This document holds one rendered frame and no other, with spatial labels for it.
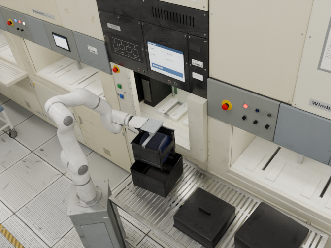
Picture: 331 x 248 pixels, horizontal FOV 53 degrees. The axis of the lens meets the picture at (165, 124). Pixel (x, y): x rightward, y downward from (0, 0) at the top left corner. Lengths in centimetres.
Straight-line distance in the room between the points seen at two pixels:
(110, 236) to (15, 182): 159
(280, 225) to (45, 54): 291
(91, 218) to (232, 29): 156
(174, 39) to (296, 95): 75
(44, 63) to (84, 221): 199
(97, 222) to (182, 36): 141
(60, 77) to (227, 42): 222
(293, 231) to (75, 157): 130
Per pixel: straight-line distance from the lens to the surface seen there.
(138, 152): 216
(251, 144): 251
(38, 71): 384
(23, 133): 448
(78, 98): 192
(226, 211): 213
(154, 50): 212
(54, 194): 359
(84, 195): 235
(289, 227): 195
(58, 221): 338
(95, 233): 259
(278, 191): 226
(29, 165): 401
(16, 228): 351
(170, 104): 283
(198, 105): 203
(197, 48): 189
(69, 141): 201
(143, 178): 228
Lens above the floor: 263
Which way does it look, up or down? 41 degrees down
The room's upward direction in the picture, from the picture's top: 6 degrees counter-clockwise
